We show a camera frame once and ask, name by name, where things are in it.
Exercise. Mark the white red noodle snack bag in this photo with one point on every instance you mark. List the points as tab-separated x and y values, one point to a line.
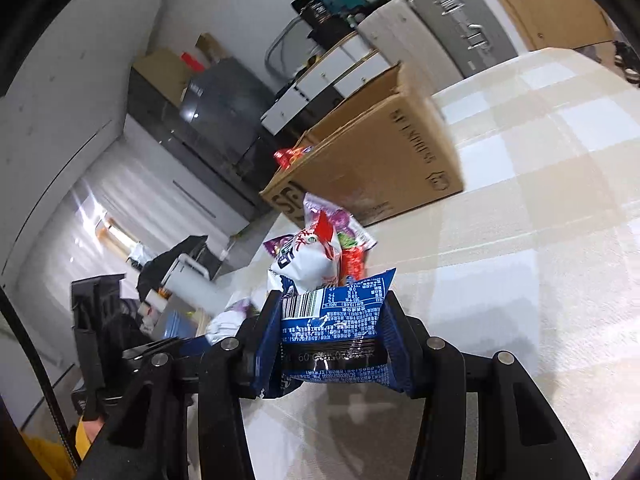
308	261

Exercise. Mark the dark grey refrigerator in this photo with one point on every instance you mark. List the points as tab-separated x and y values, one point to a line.
224	105

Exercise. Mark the oval mirror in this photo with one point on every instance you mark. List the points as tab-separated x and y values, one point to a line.
290	51

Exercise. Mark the red Oreo snack pack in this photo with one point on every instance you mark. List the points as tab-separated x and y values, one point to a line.
352	266

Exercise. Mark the wooden door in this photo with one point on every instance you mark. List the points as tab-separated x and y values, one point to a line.
569	24

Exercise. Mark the black clothing pile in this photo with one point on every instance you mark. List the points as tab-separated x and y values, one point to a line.
153	272

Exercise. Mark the shoes on floor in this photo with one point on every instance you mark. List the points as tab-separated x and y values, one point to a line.
626	59

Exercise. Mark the dark glass cabinet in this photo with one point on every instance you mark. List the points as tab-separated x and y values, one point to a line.
156	85

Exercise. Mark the white drawer desk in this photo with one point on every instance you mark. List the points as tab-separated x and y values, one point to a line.
338	74

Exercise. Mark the purple snack bag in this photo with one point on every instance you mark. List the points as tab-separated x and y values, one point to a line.
349	231

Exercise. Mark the silver cracker snack pack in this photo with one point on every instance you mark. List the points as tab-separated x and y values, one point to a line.
227	324

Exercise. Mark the SF cardboard box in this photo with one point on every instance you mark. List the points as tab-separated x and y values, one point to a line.
383	151

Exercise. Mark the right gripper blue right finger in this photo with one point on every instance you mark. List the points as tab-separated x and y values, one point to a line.
397	338

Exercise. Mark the yellow sleeve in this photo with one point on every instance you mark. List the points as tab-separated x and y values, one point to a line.
53	458

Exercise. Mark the beige suitcase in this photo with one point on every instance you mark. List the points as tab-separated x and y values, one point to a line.
401	36

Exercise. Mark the silver suitcase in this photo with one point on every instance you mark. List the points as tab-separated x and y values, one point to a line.
468	31

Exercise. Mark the left hand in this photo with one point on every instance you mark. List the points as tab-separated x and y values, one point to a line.
90	429

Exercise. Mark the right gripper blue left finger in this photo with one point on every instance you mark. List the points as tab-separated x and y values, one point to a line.
265	349

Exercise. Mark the black bag on desk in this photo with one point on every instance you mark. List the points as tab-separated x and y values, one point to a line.
326	28

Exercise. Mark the red snack bag in box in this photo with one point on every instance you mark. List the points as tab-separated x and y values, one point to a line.
286	157

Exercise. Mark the blue Oreo snack pack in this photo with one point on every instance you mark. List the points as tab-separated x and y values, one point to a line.
329	335

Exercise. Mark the white electric kettle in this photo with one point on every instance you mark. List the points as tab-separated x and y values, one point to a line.
191	283

